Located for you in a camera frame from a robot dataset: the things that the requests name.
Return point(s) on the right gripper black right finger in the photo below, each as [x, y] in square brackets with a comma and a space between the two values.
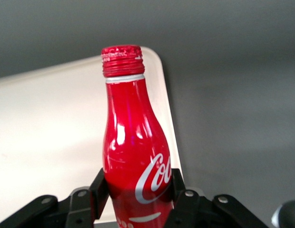
[179, 187]

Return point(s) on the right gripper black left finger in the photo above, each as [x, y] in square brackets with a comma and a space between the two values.
[100, 190]

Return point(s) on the red coke bottle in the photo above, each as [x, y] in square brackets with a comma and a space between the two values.
[130, 133]

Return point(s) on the beige plastic tray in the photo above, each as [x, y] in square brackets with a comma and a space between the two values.
[50, 118]

